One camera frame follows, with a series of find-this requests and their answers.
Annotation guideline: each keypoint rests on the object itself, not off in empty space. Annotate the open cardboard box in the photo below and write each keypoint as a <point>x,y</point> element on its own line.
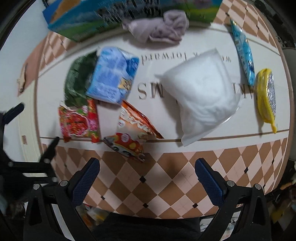
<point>81,20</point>

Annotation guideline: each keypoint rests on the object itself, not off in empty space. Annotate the blue stick sachet packet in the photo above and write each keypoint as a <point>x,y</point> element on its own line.
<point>244,52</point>

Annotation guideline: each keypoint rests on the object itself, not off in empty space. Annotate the red strawberry snack packet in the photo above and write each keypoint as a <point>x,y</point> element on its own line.
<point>80,122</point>

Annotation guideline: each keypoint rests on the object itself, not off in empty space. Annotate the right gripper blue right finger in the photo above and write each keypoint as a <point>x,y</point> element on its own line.
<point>213,183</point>

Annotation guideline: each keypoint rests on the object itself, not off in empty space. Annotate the white soft bag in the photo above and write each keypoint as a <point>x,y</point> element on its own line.
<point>203,90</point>

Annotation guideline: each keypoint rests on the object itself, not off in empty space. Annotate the orange red snack packet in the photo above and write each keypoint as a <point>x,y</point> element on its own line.
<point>132,131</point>

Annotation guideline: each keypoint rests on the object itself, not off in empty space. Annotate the dark green snack packet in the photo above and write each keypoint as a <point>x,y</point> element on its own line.
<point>78,80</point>

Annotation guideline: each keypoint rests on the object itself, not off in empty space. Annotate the checkered pink table mat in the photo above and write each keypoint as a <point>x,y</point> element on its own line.
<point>243,149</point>

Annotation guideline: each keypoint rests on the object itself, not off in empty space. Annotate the small cardboard scrap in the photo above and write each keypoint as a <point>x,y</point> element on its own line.
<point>22,79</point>

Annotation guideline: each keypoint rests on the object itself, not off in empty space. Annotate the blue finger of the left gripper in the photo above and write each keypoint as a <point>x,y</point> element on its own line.
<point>8,116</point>

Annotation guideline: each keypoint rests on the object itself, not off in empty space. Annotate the light blue tissue pack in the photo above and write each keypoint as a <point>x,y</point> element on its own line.
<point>113,75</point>

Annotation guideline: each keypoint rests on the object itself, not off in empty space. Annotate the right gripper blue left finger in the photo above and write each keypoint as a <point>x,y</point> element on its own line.
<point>82,181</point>

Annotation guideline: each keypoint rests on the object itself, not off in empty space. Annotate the purple cloth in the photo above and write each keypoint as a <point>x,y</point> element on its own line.
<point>168,29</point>

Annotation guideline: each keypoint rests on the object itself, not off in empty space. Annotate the yellow silver scrub sponge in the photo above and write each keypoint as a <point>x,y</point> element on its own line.
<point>265,96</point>

